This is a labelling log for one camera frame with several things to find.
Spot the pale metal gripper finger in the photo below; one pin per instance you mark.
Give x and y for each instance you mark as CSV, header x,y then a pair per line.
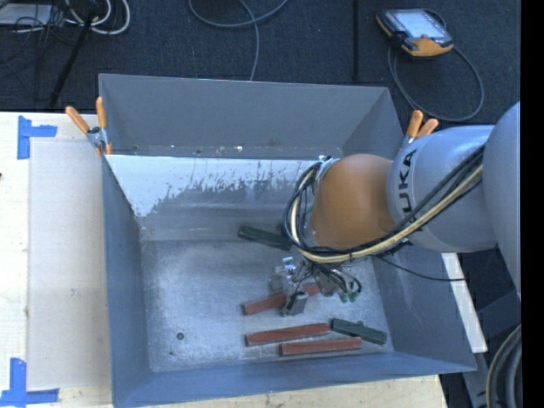
x,y
282,281
295,304

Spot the red-brown flat block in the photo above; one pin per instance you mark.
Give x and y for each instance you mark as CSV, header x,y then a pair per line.
x,y
287,334
321,347
261,304

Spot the dark green flat block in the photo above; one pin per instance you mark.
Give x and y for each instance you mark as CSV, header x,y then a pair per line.
x,y
261,235
359,332

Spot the grey metal bin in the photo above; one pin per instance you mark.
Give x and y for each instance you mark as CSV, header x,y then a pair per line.
x,y
204,296

